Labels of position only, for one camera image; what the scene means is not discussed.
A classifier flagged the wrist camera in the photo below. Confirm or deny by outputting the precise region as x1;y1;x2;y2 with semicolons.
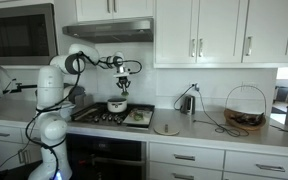
113;70;132;79

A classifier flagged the white cooking pot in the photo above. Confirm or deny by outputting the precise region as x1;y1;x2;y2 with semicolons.
106;97;129;114

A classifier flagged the stainless steel range hood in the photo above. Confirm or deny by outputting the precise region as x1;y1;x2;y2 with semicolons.
62;18;154;44

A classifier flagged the white lower cabinet door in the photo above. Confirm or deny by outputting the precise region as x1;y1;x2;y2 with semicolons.
0;139;44;172

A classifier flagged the gray and white appliance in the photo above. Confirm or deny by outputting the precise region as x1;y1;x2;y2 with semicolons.
63;84;94;108

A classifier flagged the white cutting board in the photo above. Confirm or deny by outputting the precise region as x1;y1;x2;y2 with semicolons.
122;107;155;129

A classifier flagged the round pot lid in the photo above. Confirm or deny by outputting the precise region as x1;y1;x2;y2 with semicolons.
153;123;181;137

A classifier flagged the white cabinet door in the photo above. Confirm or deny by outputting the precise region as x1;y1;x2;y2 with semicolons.
76;0;114;23
154;0;199;65
112;0;155;20
242;0;288;65
196;0;245;65
0;139;44;172

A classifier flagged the white upper cabinet door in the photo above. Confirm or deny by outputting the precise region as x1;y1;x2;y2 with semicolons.
196;0;245;65
242;0;288;65
76;0;114;23
154;0;199;65
112;0;155;20

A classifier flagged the steel electric kettle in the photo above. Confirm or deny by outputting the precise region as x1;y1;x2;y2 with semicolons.
179;94;197;116

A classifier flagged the white wall outlet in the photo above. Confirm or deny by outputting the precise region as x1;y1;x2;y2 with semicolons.
190;82;200;93

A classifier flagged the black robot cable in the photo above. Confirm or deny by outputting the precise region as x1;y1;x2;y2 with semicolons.
0;50;143;180

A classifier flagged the broccoli floret with pale stalk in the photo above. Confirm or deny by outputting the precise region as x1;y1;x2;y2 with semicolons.
132;113;144;122

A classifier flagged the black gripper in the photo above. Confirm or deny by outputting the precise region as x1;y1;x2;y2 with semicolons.
115;76;132;95

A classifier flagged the long black coiled cable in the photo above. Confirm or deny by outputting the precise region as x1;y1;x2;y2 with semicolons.
192;87;251;138

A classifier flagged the built-in microwave oven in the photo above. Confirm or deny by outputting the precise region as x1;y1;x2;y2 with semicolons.
0;3;59;66

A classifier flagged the black kettle power cable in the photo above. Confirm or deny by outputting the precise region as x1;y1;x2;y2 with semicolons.
172;84;198;112

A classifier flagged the black built-in oven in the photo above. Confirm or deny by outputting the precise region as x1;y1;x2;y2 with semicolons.
65;133;148;180

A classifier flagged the clear plastic container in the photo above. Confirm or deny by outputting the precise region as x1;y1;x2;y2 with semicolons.
141;109;154;120

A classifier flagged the wicker basket with wire handle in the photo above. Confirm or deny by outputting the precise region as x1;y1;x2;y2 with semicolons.
222;84;268;132

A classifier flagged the black camera on stand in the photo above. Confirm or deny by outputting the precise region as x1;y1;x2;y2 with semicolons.
4;83;39;95

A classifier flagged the GE cooktop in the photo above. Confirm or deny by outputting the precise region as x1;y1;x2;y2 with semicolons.
70;102;156;130

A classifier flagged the white round container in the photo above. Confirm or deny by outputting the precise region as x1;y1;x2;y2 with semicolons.
59;101;76;118

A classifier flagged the white drawer front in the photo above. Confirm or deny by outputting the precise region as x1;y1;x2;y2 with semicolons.
148;142;225;171
223;149;288;180
0;124;23;145
148;161;224;180

